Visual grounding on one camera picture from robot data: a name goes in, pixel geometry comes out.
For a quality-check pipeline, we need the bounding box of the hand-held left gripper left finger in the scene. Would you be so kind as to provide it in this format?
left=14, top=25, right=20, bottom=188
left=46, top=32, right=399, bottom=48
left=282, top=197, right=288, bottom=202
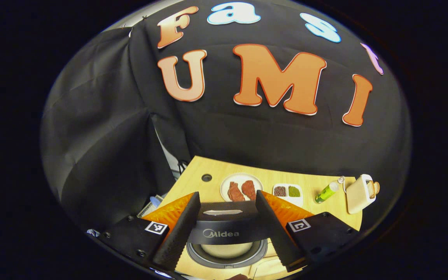
left=100, top=191, right=201, bottom=272

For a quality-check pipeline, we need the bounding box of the white rice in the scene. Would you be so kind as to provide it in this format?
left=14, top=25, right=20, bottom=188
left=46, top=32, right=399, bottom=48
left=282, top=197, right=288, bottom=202
left=201, top=242, right=254, bottom=259

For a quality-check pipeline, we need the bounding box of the green label drink bottle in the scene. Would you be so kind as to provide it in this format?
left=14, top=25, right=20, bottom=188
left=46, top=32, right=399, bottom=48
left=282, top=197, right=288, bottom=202
left=314, top=176, right=345, bottom=204

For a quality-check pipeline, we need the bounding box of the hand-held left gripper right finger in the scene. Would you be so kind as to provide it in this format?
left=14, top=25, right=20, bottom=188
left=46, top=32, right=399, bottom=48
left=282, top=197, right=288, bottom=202
left=255, top=190, right=361, bottom=272

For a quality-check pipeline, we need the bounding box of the cream toaster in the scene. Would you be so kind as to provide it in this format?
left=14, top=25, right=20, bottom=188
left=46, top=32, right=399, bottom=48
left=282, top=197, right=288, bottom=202
left=345, top=174, right=375, bottom=215

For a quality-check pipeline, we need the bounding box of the white divided bean dish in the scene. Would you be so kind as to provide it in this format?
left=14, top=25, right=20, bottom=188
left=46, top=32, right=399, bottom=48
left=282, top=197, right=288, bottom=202
left=272, top=183, right=304, bottom=207

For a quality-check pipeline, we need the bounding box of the white round plate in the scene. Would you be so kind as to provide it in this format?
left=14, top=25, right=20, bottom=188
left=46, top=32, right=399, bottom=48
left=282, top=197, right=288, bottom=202
left=220, top=172, right=264, bottom=203

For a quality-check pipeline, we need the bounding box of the dark grey rice cooker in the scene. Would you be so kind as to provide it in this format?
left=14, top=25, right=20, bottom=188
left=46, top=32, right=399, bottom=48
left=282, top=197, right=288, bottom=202
left=186, top=201, right=272, bottom=270

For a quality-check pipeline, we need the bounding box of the red meat piece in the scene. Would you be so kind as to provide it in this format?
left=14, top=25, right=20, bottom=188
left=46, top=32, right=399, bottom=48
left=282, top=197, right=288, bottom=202
left=241, top=180, right=257, bottom=201
left=227, top=181, right=245, bottom=202

